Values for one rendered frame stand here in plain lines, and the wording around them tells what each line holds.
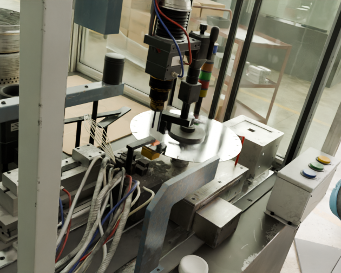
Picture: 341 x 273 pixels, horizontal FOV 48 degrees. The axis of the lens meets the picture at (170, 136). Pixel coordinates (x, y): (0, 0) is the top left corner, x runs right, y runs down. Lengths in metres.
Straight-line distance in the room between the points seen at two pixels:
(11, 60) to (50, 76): 1.01
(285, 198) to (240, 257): 0.25
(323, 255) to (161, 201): 1.77
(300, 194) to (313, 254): 1.29
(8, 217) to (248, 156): 0.77
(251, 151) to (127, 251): 0.57
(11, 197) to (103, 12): 0.47
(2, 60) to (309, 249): 1.89
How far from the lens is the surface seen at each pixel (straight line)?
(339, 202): 1.11
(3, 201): 1.00
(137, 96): 1.84
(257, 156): 1.32
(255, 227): 1.18
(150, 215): 0.79
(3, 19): 1.62
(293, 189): 1.18
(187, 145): 1.06
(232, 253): 1.06
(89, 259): 0.84
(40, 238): 0.52
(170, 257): 0.99
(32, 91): 0.42
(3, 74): 1.42
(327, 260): 2.45
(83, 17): 0.98
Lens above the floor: 1.42
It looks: 26 degrees down
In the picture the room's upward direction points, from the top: 12 degrees clockwise
